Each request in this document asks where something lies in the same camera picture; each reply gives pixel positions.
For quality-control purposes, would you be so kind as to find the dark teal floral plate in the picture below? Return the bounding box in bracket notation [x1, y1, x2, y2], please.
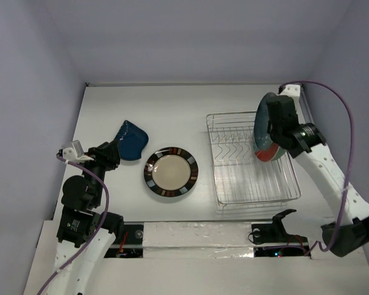
[253, 92, 276, 151]

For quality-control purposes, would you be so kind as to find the dark blue teardrop plate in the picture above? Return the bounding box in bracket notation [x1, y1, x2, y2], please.
[114, 120, 149, 161]

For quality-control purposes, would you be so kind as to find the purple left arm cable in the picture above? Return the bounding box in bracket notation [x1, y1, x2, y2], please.
[36, 153, 111, 295]

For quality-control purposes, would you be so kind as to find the chrome wire dish rack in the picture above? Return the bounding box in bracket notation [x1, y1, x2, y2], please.
[206, 112, 301, 208]

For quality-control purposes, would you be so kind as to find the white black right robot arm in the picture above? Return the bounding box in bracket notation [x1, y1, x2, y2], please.
[266, 95, 369, 257]

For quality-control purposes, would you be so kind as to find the beige plate with brown rim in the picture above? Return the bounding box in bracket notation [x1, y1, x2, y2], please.
[143, 147, 199, 198]

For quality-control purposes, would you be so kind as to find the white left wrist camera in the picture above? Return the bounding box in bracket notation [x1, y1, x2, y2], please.
[58, 140, 93, 164]

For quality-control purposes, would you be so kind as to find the red and teal glazed plate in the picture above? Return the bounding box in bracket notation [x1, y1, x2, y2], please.
[253, 143, 280, 162]

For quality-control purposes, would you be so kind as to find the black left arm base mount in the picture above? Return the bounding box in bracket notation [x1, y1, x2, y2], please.
[105, 223, 144, 259]

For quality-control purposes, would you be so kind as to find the green plate with white rim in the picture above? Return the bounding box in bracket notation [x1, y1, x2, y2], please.
[272, 146, 286, 161]

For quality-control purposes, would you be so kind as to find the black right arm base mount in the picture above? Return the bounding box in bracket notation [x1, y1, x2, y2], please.
[247, 209, 308, 246]

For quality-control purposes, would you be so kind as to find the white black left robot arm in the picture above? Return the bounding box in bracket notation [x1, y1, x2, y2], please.
[38, 140, 124, 294]

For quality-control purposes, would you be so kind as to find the silver foil covered bar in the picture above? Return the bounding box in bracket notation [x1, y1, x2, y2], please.
[142, 221, 255, 259]

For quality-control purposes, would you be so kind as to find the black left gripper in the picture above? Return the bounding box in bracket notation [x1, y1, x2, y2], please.
[79, 138, 120, 205]

